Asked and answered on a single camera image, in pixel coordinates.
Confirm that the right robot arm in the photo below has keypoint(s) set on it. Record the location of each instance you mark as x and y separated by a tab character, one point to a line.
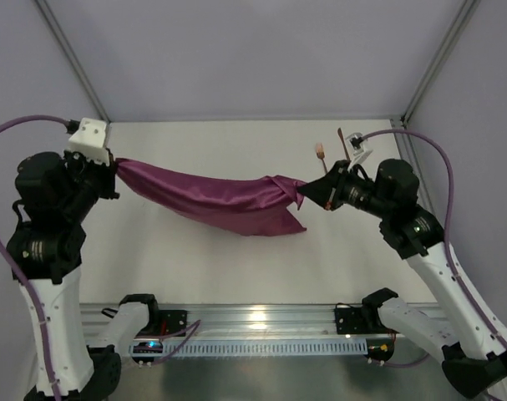
471	346

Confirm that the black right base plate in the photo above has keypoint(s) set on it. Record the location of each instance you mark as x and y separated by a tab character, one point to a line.
351	320

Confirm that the aluminium right side rail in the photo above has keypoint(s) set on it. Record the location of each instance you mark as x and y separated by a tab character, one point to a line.
404	142

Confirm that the aluminium rail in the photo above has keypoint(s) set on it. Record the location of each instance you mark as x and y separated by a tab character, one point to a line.
404	142
256	322

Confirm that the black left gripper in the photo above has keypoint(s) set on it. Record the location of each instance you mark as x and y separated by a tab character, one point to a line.
107	180

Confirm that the purple satin napkin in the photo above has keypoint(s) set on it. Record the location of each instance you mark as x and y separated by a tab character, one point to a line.
246	207

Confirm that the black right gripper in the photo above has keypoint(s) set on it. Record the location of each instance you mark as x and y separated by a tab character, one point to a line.
337	189

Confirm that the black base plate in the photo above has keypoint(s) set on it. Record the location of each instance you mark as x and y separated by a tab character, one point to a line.
351	320
171	322

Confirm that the aluminium right corner post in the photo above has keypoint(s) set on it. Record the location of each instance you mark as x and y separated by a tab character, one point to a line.
440	57

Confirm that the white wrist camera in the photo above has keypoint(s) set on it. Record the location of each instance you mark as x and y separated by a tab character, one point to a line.
91	141
359	148

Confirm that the copper fork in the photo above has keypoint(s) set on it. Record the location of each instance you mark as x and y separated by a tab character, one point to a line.
320	153

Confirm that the copper knife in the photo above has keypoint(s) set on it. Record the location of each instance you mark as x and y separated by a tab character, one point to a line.
344	145

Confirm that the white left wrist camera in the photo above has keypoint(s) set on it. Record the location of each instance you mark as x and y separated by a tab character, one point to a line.
91	141

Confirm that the aluminium left corner post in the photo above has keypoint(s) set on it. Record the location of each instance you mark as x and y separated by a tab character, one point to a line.
61	39

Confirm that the aluminium corner post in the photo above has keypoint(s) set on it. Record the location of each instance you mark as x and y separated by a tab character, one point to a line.
440	57
61	39

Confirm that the slotted grey cable duct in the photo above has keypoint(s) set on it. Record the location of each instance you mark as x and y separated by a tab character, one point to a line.
273	348

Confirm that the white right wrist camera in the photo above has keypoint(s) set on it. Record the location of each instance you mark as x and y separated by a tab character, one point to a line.
359	148

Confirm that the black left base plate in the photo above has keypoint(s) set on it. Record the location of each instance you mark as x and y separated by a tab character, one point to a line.
171	322

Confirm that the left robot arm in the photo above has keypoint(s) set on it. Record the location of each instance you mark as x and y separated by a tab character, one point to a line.
56	194

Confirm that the aluminium front rail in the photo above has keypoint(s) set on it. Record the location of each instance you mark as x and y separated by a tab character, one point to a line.
256	322

